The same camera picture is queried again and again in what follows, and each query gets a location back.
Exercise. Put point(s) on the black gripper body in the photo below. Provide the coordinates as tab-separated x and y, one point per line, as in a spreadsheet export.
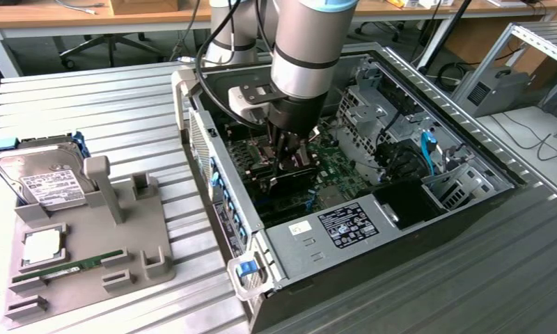
297	115

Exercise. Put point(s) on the graphics card with metal bracket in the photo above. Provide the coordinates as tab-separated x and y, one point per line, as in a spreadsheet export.
292	177

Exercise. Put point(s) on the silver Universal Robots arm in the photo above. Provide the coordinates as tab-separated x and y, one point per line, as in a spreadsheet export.
307	52

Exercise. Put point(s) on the CPU socket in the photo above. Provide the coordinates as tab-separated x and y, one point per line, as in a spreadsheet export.
265	153

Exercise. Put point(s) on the metal socket cover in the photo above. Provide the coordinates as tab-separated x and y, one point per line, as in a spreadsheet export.
313	134

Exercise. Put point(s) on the black installed RAM stick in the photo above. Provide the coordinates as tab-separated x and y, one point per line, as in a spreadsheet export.
260	173

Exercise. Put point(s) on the green motherboard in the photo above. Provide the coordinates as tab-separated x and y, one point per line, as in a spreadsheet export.
339	163

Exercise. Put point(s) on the silver perforated drive cage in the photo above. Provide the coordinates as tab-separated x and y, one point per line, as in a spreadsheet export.
360	115

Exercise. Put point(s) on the grey chipset heatsink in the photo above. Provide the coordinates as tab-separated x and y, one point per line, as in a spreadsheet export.
332	195

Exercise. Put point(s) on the silver power supply with label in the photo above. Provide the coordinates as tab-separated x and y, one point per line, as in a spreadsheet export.
307	250

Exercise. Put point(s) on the blue case latch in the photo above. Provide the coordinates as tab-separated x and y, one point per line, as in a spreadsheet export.
245	268

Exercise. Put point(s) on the silver disk bay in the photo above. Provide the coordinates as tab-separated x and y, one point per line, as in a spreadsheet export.
452	193

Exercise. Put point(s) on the open black PC case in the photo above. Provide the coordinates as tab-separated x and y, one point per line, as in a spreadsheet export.
376	278

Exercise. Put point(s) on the small white box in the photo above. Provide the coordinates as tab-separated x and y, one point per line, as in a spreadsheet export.
429	3

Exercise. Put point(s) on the black office chair base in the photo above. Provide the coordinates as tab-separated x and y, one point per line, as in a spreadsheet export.
111	41

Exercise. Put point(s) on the grey computer tower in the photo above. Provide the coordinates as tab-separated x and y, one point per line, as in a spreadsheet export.
505	94

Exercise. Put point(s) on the brown cardboard box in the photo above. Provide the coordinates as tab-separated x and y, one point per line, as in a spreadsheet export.
144	6

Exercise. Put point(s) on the grey parts rack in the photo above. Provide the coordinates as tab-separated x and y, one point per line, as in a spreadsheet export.
88	243

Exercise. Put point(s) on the silver hard disk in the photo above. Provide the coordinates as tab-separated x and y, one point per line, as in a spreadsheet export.
47	181

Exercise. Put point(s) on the green RAM stick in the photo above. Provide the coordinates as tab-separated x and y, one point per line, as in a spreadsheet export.
69	268

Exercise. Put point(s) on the silver CPU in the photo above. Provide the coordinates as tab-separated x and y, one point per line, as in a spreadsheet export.
43	245

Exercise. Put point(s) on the silver hard disk drive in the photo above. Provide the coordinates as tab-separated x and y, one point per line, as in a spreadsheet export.
2	145

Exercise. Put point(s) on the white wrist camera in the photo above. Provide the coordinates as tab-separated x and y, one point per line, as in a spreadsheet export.
241	102

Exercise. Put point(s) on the wooden desk white frame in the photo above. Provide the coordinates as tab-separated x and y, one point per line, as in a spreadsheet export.
492	10
51	15

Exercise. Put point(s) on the aluminium frame rack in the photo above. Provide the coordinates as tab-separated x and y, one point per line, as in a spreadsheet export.
548	38

